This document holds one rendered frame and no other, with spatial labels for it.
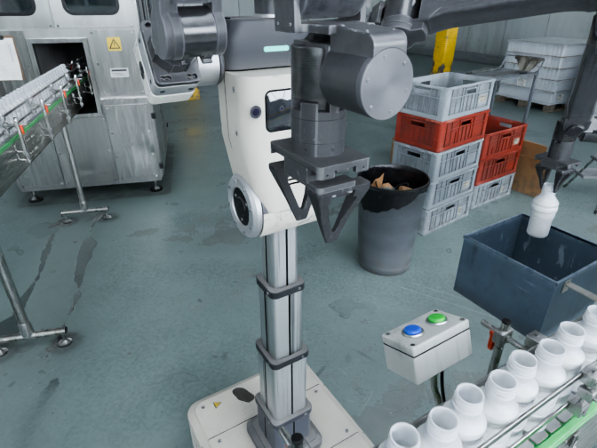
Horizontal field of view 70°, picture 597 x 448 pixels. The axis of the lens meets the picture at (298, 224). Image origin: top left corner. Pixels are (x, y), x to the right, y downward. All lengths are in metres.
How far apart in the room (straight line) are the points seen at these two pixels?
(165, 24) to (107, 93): 3.29
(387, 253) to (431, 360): 2.03
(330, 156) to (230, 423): 1.40
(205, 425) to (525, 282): 1.18
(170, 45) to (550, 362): 0.75
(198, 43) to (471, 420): 0.68
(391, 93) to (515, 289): 1.12
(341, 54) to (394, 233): 2.36
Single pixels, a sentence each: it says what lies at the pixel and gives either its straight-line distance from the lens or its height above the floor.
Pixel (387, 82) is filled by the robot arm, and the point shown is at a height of 1.57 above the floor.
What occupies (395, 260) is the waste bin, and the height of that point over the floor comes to 0.14.
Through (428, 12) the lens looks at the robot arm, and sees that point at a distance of 0.98.
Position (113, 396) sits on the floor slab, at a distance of 2.30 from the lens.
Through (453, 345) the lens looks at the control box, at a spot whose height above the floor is 1.09.
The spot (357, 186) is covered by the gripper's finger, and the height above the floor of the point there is 1.46.
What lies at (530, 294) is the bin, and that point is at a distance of 1.42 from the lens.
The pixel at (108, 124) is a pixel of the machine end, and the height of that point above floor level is 0.67.
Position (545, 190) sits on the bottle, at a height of 1.13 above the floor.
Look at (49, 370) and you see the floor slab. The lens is 2.55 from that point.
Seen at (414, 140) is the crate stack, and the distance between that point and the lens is 3.28.
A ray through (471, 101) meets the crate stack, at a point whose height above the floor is 0.98.
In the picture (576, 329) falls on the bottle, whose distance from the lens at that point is 0.85.
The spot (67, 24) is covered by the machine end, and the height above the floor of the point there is 1.44.
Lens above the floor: 1.63
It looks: 28 degrees down
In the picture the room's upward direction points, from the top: straight up
